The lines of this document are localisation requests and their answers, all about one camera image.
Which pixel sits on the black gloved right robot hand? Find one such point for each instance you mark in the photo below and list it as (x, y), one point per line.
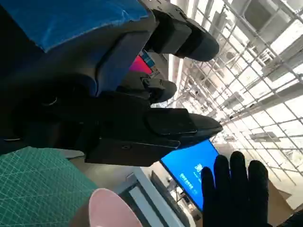
(234, 194)

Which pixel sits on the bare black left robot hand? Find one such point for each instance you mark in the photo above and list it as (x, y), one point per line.
(71, 106)

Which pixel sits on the pink bowl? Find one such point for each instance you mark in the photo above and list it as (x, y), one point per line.
(106, 210)

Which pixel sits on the brown cardboard box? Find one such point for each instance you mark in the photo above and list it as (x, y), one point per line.
(279, 196)

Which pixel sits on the monitor with blue screen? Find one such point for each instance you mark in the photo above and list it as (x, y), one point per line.
(184, 170)

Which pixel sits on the white desk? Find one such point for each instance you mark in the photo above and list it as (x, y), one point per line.
(151, 201)

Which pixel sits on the green cutting mat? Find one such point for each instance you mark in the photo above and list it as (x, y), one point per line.
(35, 189)

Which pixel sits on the pink wall poster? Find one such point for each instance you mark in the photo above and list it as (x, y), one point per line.
(139, 66)

